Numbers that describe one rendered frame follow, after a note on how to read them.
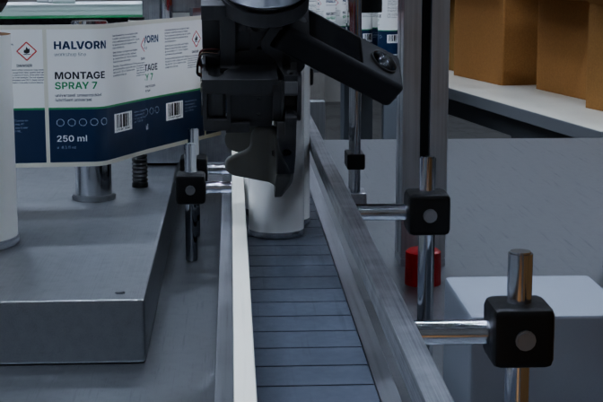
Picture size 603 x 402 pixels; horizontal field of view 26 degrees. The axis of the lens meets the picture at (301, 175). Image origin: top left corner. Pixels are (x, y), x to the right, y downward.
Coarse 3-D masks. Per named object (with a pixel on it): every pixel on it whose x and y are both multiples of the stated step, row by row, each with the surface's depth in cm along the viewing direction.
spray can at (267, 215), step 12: (300, 132) 118; (300, 144) 119; (300, 156) 119; (300, 168) 119; (252, 180) 119; (300, 180) 119; (252, 192) 119; (264, 192) 118; (288, 192) 118; (300, 192) 119; (252, 204) 119; (264, 204) 118; (276, 204) 118; (288, 204) 119; (300, 204) 120; (252, 216) 120; (264, 216) 119; (276, 216) 118; (288, 216) 119; (300, 216) 120; (252, 228) 120; (264, 228) 119; (276, 228) 119; (288, 228) 119; (300, 228) 120
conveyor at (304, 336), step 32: (320, 224) 125; (256, 256) 112; (288, 256) 112; (320, 256) 112; (256, 288) 101; (288, 288) 101; (320, 288) 102; (256, 320) 92; (288, 320) 92; (320, 320) 92; (352, 320) 92; (256, 352) 85; (288, 352) 85; (320, 352) 85; (352, 352) 85; (288, 384) 79; (320, 384) 79; (352, 384) 79
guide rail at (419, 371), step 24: (312, 120) 138; (312, 144) 122; (336, 168) 108; (336, 192) 97; (336, 216) 94; (360, 216) 88; (360, 240) 80; (360, 264) 77; (384, 264) 74; (384, 288) 69; (384, 312) 65; (408, 312) 64; (408, 336) 60; (408, 360) 57; (432, 360) 57; (408, 384) 56; (432, 384) 54
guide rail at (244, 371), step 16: (240, 192) 123; (240, 208) 115; (240, 224) 108; (240, 240) 102; (240, 256) 97; (240, 272) 92; (240, 288) 88; (240, 304) 84; (240, 320) 80; (240, 336) 76; (240, 352) 74; (240, 368) 71; (240, 384) 68; (256, 384) 68; (240, 400) 66; (256, 400) 66
